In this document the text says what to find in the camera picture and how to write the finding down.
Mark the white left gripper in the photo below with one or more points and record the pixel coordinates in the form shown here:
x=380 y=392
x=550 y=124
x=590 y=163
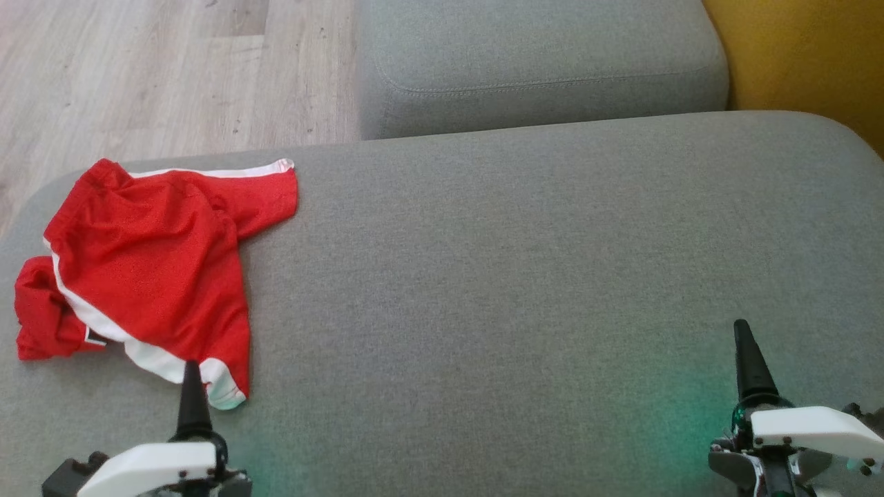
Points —
x=152 y=466

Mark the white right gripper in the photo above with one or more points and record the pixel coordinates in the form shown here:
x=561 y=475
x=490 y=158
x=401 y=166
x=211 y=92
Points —
x=808 y=428

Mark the red shorts with white trim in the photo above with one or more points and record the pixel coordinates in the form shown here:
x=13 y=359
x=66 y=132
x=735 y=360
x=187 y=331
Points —
x=152 y=262

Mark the grey fabric sofa seat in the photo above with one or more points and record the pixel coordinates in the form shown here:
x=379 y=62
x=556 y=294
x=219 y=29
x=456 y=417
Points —
x=518 y=276

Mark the grey sofa cushion block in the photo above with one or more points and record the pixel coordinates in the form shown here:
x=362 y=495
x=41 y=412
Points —
x=539 y=48

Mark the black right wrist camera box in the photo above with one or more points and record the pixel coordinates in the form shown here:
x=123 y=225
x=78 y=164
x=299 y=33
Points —
x=867 y=417

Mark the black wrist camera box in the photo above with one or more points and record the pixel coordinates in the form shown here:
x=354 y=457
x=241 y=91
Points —
x=867 y=417
x=65 y=480

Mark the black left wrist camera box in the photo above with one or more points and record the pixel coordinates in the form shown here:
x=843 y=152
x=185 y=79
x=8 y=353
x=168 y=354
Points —
x=65 y=480

